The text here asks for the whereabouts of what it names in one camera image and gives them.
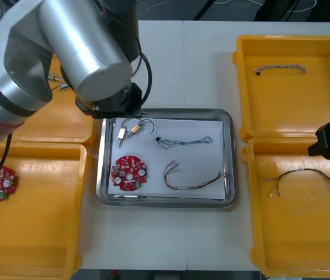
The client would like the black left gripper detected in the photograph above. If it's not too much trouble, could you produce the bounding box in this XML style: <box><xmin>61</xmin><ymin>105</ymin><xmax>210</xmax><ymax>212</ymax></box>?
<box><xmin>75</xmin><ymin>82</ymin><xmax>143</xmax><ymax>119</ymax></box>

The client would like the round red circuit board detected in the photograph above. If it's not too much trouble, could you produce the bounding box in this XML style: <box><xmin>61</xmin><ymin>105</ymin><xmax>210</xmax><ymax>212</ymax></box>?
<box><xmin>110</xmin><ymin>155</ymin><xmax>148</xmax><ymax>192</ymax></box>
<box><xmin>0</xmin><ymin>164</ymin><xmax>18</xmax><ymax>202</ymax></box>

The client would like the blue-white twisted wire harness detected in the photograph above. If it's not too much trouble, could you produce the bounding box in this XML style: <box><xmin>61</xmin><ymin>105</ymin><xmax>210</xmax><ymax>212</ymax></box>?
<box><xmin>155</xmin><ymin>135</ymin><xmax>214</xmax><ymax>150</ymax></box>

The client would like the red-black wire harness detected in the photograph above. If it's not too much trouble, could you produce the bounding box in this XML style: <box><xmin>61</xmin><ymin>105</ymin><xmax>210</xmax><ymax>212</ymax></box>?
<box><xmin>266</xmin><ymin>168</ymin><xmax>330</xmax><ymax>197</ymax></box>
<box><xmin>163</xmin><ymin>159</ymin><xmax>230</xmax><ymax>191</ymax></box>

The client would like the yellow-orange plastic bin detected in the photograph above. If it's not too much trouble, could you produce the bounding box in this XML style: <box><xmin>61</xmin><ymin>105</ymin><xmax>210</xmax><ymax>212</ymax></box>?
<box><xmin>0</xmin><ymin>141</ymin><xmax>92</xmax><ymax>280</ymax></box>
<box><xmin>231</xmin><ymin>34</ymin><xmax>330</xmax><ymax>144</ymax></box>
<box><xmin>0</xmin><ymin>36</ymin><xmax>97</xmax><ymax>145</ymax></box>
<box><xmin>242</xmin><ymin>136</ymin><xmax>330</xmax><ymax>278</ymax></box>

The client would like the steel tray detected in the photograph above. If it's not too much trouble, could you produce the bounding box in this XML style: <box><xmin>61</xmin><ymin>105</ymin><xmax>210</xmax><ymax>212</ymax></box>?
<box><xmin>96</xmin><ymin>108</ymin><xmax>236</xmax><ymax>208</ymax></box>

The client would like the black stand leg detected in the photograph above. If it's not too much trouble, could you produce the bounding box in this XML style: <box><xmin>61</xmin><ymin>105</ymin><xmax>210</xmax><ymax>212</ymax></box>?
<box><xmin>193</xmin><ymin>0</ymin><xmax>216</xmax><ymax>21</ymax></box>

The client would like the tan twisted wire harness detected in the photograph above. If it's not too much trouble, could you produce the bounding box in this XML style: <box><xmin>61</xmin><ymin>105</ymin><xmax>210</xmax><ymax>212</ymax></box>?
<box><xmin>252</xmin><ymin>64</ymin><xmax>307</xmax><ymax>76</ymax></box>

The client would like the white floor cable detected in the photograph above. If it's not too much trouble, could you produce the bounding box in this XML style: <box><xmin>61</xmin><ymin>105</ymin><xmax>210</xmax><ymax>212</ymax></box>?
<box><xmin>287</xmin><ymin>0</ymin><xmax>317</xmax><ymax>13</ymax></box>

